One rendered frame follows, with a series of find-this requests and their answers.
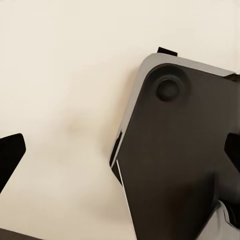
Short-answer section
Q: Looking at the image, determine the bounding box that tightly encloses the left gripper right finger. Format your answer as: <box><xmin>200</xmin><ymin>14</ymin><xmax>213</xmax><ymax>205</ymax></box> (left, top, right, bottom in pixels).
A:
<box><xmin>224</xmin><ymin>133</ymin><xmax>240</xmax><ymax>173</ymax></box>

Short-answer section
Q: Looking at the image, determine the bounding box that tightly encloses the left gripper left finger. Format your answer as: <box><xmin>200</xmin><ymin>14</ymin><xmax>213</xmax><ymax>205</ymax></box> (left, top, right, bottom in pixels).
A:
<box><xmin>0</xmin><ymin>133</ymin><xmax>26</xmax><ymax>193</ymax></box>

